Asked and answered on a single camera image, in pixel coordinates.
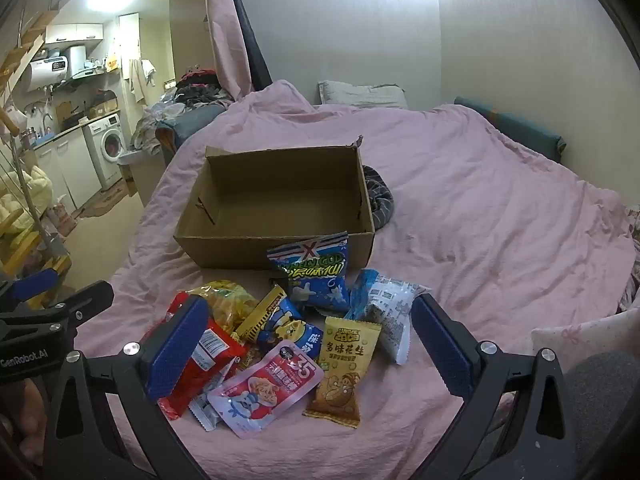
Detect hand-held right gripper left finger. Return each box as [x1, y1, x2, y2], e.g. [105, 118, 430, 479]
[42, 294, 213, 480]

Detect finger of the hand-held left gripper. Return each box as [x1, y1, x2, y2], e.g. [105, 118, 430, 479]
[0, 266, 60, 311]
[30, 280, 115, 331]

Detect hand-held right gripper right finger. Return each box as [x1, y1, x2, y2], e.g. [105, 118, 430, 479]
[410, 292, 586, 480]

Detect red snack packet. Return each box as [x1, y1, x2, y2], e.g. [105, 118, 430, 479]
[141, 292, 248, 421]

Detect light blue white snack packet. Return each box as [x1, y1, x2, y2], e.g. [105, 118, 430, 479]
[347, 269, 433, 366]

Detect silver barcode snack packet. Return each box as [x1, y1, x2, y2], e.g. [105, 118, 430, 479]
[187, 390, 223, 432]

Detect yellow snack bag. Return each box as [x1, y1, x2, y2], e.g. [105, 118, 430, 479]
[187, 280, 261, 333]

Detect pink snack pouch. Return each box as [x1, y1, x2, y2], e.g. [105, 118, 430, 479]
[206, 340, 325, 433]

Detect tan peanut packet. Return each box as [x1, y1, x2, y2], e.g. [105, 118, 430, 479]
[301, 316, 383, 429]

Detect blue yellow cartoon snack packet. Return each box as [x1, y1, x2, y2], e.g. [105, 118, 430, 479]
[235, 284, 326, 366]

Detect large blue snack bag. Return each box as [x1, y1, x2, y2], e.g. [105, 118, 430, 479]
[266, 231, 351, 318]

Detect person's left hand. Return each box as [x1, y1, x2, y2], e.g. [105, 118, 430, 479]
[0, 377, 48, 466]

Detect yellow cloth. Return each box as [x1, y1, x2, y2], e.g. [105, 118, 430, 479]
[0, 165, 53, 233]

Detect brown floor mat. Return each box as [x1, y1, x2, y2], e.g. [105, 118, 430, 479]
[77, 180, 131, 218]

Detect white base cabinet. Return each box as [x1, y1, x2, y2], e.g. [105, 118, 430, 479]
[35, 130, 103, 211]

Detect white bow print pillow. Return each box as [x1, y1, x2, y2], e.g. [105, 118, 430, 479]
[530, 307, 640, 376]

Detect pink blanket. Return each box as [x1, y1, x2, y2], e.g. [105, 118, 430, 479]
[75, 80, 640, 480]

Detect white washing machine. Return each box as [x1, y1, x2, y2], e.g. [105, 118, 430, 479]
[82, 112, 126, 191]

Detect grey striped cloth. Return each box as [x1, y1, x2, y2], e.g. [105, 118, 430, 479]
[362, 164, 396, 233]

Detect dark grey fabric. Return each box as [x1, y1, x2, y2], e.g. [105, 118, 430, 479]
[562, 350, 640, 480]

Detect pale laundry pile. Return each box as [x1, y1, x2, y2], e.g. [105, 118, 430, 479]
[131, 102, 188, 156]

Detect small cardboard box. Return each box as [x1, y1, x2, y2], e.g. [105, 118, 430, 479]
[87, 97, 119, 118]

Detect white water heater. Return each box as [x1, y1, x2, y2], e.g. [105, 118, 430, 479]
[22, 55, 71, 93]

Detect floral cloth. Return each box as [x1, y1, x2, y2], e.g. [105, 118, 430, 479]
[617, 205, 640, 311]

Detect grey blue cushion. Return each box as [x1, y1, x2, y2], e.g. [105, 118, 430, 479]
[155, 104, 228, 156]

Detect white range hood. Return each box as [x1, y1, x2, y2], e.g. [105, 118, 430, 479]
[67, 45, 98, 80]

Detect white hanging towel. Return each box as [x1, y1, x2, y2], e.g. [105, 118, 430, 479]
[129, 58, 157, 106]

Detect wooden staircase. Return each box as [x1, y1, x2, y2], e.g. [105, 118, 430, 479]
[0, 2, 63, 136]

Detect teal headboard cushion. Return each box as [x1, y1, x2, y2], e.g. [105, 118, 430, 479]
[452, 96, 568, 163]

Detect dark clothes pile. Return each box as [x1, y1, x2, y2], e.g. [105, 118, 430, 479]
[172, 64, 236, 111]

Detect grey pillow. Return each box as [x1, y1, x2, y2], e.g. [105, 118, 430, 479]
[317, 80, 408, 110]

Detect pink curtain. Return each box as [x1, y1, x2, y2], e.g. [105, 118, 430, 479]
[205, 0, 273, 106]

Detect white wall cabinets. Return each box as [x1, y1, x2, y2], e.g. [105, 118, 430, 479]
[45, 22, 106, 46]

